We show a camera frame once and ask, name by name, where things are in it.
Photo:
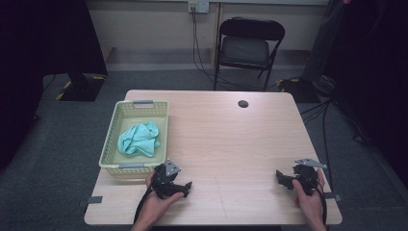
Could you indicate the teal t-shirt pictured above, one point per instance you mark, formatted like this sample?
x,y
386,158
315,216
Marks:
x,y
139,139

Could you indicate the dark round table grommet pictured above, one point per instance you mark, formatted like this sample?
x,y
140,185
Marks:
x,y
243,104

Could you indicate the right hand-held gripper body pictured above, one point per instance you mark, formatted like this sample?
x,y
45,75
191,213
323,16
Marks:
x,y
306,178

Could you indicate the grey table bracket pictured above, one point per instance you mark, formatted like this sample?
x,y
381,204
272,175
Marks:
x,y
93,200
332,196

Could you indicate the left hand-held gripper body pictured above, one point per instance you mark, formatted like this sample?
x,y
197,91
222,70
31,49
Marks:
x,y
163,184

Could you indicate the black folding chair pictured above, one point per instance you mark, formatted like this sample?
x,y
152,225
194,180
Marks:
x,y
245,48

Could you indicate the white wall socket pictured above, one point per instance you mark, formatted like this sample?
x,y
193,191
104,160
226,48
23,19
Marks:
x,y
198,6

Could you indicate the pale green plastic basket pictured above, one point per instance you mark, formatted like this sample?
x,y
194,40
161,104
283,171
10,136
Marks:
x,y
114,138

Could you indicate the person's left hand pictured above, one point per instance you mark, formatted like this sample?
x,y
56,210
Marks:
x,y
154,205

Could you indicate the black curtain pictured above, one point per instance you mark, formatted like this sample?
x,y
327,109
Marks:
x,y
41,48
378,64

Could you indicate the person's right hand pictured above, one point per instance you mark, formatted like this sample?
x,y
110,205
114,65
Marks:
x,y
309,205

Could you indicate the black stand base yellow tape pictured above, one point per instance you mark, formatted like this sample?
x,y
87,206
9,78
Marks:
x,y
298,89
81,89

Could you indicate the grey hanging cover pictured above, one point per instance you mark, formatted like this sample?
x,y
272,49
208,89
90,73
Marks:
x,y
322,41

